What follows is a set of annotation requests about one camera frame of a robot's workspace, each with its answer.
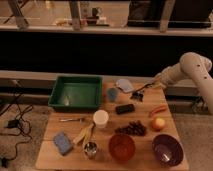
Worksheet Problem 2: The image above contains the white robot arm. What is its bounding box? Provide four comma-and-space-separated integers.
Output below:
154, 52, 213, 114

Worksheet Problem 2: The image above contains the red bowl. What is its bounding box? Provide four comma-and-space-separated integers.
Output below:
108, 134, 136, 163

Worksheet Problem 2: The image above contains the purple bowl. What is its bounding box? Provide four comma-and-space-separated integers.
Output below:
152, 134, 184, 167

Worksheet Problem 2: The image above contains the blue plastic cup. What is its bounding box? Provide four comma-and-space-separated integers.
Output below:
107, 88, 118, 102

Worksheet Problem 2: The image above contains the light blue cloth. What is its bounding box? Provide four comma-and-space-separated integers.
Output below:
116, 79, 134, 93

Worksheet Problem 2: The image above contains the black rectangular case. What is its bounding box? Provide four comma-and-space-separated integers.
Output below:
115, 104, 135, 115

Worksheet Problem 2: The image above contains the white paper cup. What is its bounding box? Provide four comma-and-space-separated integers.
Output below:
93, 110, 109, 129

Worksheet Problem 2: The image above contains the green plastic tray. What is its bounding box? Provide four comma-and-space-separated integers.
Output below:
48, 76, 102, 111

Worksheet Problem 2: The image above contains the metal fork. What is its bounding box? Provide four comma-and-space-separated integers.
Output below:
59, 117, 85, 122

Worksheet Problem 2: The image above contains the bunch of dark grapes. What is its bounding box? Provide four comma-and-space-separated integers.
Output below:
115, 121, 147, 136

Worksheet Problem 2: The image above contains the wooden table board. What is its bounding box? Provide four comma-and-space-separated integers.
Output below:
36, 88, 189, 171

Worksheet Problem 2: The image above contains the banana peel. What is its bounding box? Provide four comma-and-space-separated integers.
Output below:
73, 124, 94, 146

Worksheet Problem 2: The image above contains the orange apple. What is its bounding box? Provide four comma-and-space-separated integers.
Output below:
151, 117, 166, 131

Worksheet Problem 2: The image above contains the small metal cup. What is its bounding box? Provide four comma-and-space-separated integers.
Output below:
84, 142, 98, 158

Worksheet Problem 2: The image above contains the blue sponge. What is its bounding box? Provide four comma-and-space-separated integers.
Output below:
53, 132, 73, 155

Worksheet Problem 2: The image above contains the black power cable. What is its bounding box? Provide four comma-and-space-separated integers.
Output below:
0, 92, 34, 168

